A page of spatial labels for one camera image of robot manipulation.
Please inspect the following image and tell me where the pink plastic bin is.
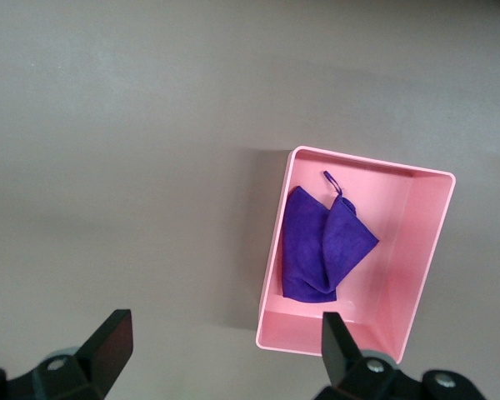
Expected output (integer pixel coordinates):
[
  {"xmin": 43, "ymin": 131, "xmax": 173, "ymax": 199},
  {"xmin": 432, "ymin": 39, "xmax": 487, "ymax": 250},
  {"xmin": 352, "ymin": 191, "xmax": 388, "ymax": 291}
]
[{"xmin": 255, "ymin": 145, "xmax": 458, "ymax": 363}]

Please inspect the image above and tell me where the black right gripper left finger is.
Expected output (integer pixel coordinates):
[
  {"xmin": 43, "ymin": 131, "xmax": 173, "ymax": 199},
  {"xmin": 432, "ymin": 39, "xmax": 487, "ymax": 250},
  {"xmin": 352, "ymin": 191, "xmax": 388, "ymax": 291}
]
[{"xmin": 0, "ymin": 308, "xmax": 133, "ymax": 400}]

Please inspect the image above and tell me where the purple microfibre cloth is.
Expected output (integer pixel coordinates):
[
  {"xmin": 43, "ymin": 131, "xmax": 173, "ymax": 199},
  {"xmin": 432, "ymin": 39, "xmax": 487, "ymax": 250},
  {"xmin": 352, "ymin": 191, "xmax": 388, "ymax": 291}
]
[{"xmin": 280, "ymin": 170, "xmax": 381, "ymax": 303}]

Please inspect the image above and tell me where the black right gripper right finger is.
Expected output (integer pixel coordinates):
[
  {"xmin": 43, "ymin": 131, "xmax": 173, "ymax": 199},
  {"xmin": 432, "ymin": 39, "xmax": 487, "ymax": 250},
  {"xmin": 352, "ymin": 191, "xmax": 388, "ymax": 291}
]
[{"xmin": 315, "ymin": 311, "xmax": 487, "ymax": 400}]

